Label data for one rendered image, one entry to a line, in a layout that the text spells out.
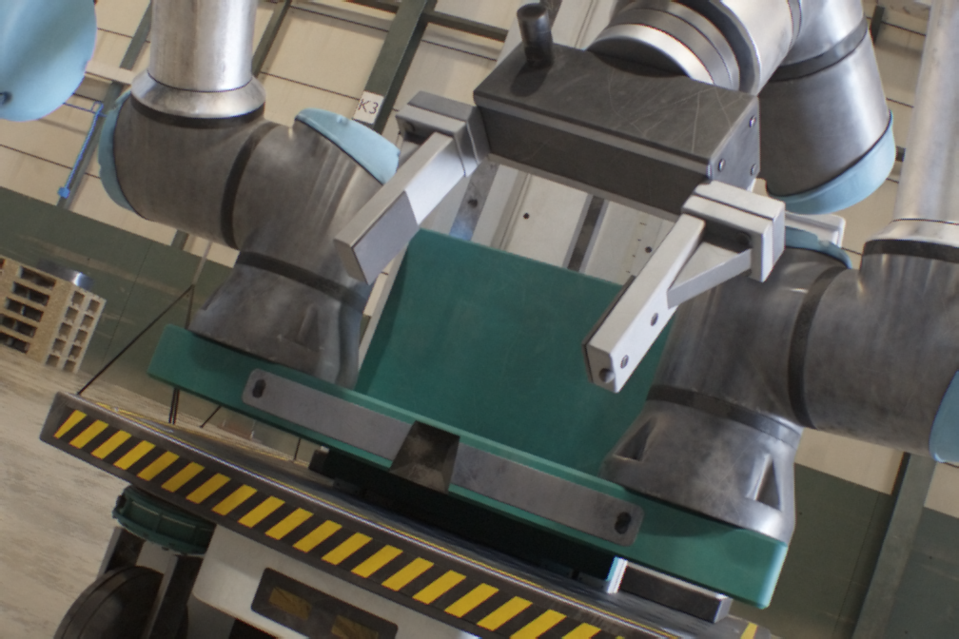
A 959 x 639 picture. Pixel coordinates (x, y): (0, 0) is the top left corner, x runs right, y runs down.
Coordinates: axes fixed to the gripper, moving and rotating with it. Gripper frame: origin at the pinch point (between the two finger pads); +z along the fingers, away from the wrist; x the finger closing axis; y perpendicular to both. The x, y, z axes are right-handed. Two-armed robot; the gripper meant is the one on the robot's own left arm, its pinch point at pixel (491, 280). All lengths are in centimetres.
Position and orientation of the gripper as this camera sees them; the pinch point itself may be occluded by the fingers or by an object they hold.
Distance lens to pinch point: 45.3
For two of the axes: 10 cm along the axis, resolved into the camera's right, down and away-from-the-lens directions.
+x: 7.9, 3.4, -5.0
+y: -2.0, -6.3, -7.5
